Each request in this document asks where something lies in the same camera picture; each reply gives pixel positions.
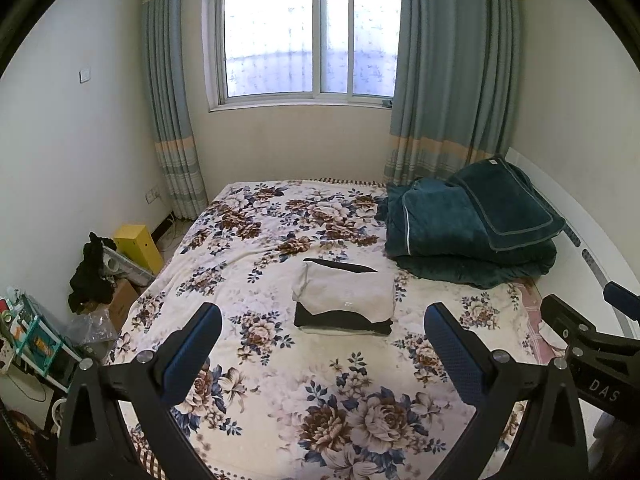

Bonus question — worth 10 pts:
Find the clear plastic bag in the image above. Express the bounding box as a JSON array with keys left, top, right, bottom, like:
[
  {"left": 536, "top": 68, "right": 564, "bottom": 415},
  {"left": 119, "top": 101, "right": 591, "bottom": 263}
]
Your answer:
[{"left": 65, "top": 308, "right": 122, "bottom": 362}]

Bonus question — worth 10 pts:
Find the white folded garment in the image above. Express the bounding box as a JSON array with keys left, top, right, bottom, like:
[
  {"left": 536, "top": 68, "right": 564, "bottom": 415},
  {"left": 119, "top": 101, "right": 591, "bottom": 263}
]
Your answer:
[{"left": 300, "top": 327, "right": 377, "bottom": 337}]

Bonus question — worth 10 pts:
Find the white headboard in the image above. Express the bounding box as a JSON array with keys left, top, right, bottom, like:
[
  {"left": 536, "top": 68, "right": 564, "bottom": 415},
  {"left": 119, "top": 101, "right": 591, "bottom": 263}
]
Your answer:
[{"left": 504, "top": 147, "right": 640, "bottom": 342}]

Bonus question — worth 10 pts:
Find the white grey appliance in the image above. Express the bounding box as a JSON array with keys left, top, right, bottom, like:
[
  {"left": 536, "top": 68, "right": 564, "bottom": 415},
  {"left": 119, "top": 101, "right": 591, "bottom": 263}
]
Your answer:
[{"left": 102, "top": 247, "right": 156, "bottom": 287}]

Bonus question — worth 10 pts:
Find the floral blanket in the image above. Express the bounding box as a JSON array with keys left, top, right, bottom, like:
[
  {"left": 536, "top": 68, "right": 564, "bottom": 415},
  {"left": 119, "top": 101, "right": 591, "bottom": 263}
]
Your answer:
[{"left": 104, "top": 177, "right": 551, "bottom": 480}]

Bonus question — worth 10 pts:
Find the blue-grey striped curtain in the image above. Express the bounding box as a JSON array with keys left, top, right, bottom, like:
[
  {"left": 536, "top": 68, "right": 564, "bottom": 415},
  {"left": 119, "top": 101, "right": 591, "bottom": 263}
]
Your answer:
[
  {"left": 384, "top": 0, "right": 521, "bottom": 187},
  {"left": 141, "top": 0, "right": 209, "bottom": 222}
]

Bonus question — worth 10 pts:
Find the cardboard box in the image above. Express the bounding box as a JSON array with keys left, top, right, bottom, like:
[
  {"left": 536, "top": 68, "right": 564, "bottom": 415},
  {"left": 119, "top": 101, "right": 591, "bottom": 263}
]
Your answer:
[{"left": 107, "top": 280, "right": 140, "bottom": 332}]

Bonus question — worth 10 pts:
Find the black crumpled cloth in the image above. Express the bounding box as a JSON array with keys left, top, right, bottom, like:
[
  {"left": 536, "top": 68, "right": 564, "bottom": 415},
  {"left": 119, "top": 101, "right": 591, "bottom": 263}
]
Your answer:
[{"left": 68, "top": 232, "right": 119, "bottom": 312}]

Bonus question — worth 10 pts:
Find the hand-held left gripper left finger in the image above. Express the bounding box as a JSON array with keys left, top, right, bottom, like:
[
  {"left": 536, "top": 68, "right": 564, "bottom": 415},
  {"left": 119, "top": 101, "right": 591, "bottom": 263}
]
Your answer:
[{"left": 56, "top": 302, "right": 223, "bottom": 480}]

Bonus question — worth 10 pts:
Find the teal folded quilt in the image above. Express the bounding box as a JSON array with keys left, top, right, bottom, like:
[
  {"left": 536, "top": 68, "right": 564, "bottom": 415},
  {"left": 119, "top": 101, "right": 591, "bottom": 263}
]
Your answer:
[{"left": 376, "top": 177, "right": 557, "bottom": 290}]

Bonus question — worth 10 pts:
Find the yellow box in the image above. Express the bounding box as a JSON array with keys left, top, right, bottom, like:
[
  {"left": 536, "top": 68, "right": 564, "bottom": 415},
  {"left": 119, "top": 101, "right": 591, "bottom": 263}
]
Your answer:
[{"left": 114, "top": 224, "right": 164, "bottom": 275}]

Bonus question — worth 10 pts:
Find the black folded garment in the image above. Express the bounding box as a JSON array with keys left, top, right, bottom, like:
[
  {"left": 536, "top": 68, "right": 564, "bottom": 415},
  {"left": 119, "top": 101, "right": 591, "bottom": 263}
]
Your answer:
[{"left": 294, "top": 302, "right": 394, "bottom": 336}]

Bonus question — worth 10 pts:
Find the white framed window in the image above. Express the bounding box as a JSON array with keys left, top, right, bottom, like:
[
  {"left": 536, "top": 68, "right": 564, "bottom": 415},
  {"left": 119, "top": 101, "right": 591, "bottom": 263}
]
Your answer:
[{"left": 202, "top": 0, "right": 404, "bottom": 112}]

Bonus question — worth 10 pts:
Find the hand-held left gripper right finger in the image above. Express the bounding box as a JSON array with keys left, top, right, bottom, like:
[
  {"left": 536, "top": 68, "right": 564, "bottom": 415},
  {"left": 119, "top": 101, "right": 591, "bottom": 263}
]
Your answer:
[{"left": 424, "top": 302, "right": 588, "bottom": 480}]

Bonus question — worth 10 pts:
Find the pink bed sheet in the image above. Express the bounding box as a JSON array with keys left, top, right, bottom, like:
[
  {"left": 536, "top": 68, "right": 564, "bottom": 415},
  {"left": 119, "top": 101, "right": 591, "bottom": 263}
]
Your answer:
[{"left": 514, "top": 282, "right": 567, "bottom": 363}]

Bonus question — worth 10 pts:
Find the teal shelf rack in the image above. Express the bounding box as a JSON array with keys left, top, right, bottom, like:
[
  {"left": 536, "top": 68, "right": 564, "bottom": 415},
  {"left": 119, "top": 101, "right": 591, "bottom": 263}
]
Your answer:
[{"left": 0, "top": 287, "right": 84, "bottom": 392}]

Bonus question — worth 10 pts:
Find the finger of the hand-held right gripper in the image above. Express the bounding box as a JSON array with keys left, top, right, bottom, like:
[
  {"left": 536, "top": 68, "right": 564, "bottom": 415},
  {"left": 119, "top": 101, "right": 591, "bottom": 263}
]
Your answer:
[
  {"left": 541, "top": 294, "right": 601, "bottom": 347},
  {"left": 603, "top": 282, "right": 640, "bottom": 322}
]

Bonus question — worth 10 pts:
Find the white long-sleeve shirt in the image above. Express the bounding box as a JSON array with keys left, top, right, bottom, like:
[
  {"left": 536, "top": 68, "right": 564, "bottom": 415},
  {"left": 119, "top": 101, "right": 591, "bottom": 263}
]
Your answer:
[{"left": 291, "top": 258, "right": 397, "bottom": 323}]

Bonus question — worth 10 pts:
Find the teal pillow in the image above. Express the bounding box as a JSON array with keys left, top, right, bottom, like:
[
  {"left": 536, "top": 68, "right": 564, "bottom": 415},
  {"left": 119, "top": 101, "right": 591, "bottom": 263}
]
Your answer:
[{"left": 448, "top": 156, "right": 567, "bottom": 252}]

